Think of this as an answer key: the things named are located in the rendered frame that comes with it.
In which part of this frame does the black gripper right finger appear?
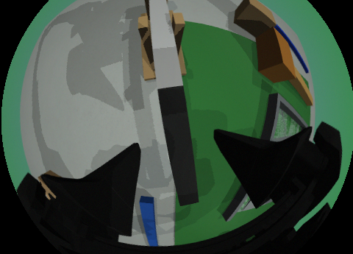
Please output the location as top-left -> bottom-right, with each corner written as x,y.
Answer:
214,127 -> 312,209

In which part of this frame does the green putting mat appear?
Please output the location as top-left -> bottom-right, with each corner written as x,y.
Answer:
174,21 -> 311,245

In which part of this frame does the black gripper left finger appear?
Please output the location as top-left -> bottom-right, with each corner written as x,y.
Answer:
41,143 -> 141,236

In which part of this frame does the red and grey golf putter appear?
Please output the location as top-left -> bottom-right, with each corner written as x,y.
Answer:
149,0 -> 199,206

